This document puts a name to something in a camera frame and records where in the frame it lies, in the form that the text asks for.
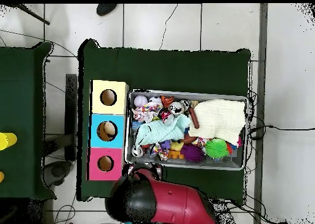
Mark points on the mint green cloth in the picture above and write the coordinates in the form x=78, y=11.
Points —
x=162, y=133

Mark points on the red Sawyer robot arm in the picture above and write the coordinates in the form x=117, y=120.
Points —
x=172, y=204

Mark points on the wooden box with three holes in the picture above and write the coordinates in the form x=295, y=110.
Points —
x=108, y=108

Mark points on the shallow mesh bin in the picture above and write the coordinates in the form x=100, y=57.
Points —
x=221, y=163

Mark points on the crushed red cola can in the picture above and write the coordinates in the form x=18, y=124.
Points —
x=165, y=115

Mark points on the crumpled colourful dotted paper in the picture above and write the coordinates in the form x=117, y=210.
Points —
x=146, y=112

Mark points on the small soccer ball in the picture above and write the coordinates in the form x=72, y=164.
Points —
x=155, y=100

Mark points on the orange tiger-striped ball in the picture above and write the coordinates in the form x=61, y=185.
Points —
x=167, y=100

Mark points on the crushed beige drink can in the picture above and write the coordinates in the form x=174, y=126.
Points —
x=176, y=108

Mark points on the white baseball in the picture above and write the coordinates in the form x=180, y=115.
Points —
x=140, y=101

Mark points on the yellow rubber duck toy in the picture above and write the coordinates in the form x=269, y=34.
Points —
x=176, y=149

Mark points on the brown toy hot dog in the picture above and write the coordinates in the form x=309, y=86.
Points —
x=194, y=119

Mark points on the purple spiky toy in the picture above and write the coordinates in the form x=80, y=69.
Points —
x=192, y=153

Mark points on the cream knitted cloth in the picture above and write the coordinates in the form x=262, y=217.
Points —
x=219, y=118

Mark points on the green spiky puffer toy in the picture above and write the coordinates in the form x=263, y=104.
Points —
x=216, y=148

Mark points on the grey round base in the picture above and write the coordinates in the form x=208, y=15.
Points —
x=57, y=172

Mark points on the black shoe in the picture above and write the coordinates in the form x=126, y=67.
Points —
x=105, y=9

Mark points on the dark green side table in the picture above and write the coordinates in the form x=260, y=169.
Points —
x=17, y=98

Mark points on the yellow cylinder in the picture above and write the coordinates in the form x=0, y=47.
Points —
x=7, y=140

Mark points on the dark rod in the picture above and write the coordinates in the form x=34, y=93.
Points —
x=32, y=13

